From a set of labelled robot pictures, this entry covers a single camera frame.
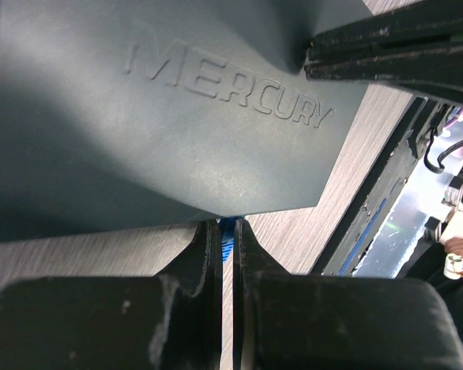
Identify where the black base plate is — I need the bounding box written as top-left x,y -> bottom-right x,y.
309,97 -> 453,276

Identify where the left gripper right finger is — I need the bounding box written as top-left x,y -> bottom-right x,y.
233,219 -> 463,369

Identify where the blue ethernet cable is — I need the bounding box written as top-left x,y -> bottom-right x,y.
218,217 -> 237,273

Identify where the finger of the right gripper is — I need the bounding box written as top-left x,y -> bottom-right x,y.
304,40 -> 463,106

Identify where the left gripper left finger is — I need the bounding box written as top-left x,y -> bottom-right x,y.
0,220 -> 223,369

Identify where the black network switch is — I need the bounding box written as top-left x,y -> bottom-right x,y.
0,1 -> 370,242

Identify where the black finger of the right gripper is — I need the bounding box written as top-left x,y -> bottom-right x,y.
309,0 -> 463,54

